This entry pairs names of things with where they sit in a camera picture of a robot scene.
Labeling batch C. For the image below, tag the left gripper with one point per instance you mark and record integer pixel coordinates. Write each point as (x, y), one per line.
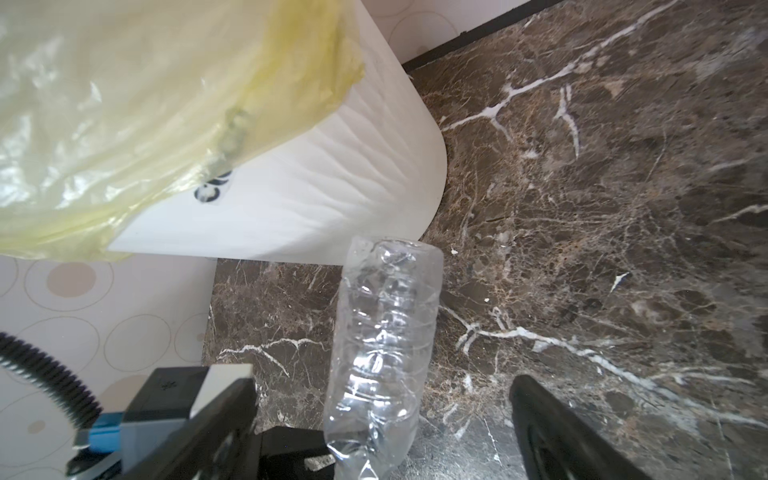
(283, 453)

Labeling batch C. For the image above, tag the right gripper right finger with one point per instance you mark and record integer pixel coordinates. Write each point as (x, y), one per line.
(556, 444)

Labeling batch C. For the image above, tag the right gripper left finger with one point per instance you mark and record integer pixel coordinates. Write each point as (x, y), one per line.
(209, 446)

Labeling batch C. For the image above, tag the clear crushed bottle white cap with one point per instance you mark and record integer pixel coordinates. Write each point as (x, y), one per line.
(386, 319)

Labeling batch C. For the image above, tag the white plastic waste bin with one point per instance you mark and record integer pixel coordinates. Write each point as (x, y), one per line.
(376, 167)

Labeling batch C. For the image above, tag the yellow bin liner bag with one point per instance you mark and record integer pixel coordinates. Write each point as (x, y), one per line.
(109, 107)

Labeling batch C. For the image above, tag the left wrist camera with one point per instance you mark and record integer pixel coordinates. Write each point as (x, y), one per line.
(119, 440)

